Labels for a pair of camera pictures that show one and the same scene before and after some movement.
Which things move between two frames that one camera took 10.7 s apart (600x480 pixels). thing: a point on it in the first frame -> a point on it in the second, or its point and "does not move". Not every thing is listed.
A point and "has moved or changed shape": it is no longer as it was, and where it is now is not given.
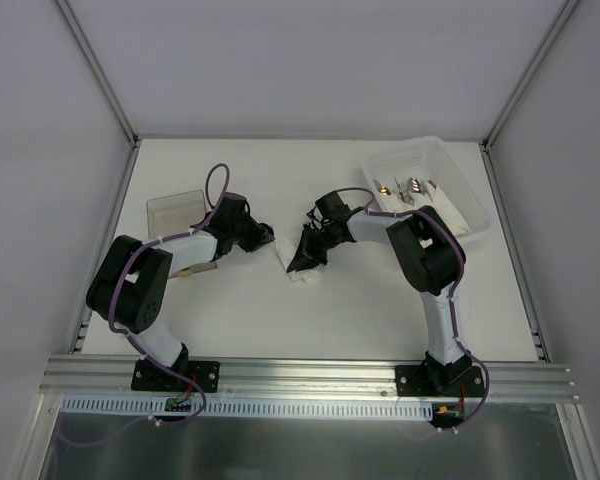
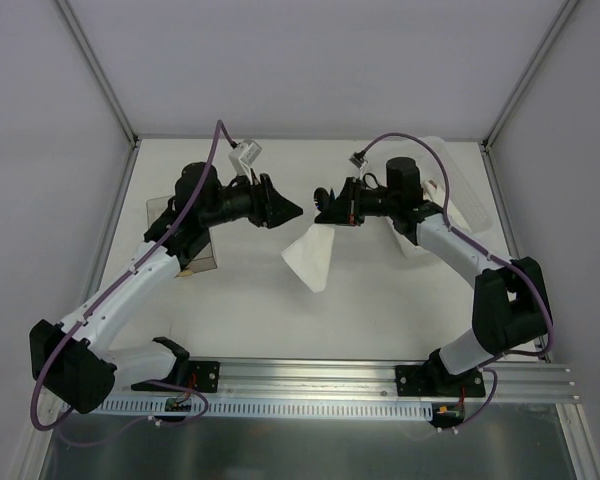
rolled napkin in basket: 432,195 does not move
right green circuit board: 448,411 does not move
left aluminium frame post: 89,55 does not move
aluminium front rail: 106,377 does not move
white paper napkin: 287,244 has moved or changed shape
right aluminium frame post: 488,139 does not move
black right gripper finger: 301,250 -> 346,194
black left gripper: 255,233 -> 267,200
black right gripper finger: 308,254 -> 339,213
